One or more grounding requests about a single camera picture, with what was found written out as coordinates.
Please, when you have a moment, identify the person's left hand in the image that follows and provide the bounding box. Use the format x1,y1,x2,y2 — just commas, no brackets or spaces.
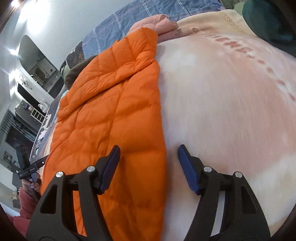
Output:
21,176,42,194

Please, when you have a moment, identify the pink printed fleece blanket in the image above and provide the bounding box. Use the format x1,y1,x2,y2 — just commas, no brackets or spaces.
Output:
155,9,296,237

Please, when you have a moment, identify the brown fleece garment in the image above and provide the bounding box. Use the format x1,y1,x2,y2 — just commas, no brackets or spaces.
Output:
64,54,97,90

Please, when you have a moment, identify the dark teal garment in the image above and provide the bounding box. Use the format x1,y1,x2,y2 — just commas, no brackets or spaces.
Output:
242,0,296,50

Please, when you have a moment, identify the pink quilted folded garment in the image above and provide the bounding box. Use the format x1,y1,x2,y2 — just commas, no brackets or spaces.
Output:
127,14,179,42

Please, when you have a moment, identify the floral bedsheet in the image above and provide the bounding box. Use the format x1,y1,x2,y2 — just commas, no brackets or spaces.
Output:
30,90,70,176

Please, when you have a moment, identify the dark shelf unit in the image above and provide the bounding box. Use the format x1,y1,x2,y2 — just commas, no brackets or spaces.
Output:
0,98,44,167

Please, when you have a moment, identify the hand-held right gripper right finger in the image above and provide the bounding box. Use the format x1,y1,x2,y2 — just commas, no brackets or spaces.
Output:
177,145,271,241

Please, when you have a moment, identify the orange down jacket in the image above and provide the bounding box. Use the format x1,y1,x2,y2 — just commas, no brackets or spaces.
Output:
40,27,167,241

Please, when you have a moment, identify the green cloth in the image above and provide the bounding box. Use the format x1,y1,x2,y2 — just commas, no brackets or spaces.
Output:
221,0,246,15

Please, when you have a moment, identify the blue plaid pillow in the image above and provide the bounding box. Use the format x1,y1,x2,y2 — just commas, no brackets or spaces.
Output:
66,0,223,63

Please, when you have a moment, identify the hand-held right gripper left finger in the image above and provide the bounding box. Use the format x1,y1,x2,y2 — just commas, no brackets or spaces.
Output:
26,145,121,241

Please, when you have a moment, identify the dark floral pillow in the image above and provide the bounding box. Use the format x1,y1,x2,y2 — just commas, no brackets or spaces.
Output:
65,41,86,68

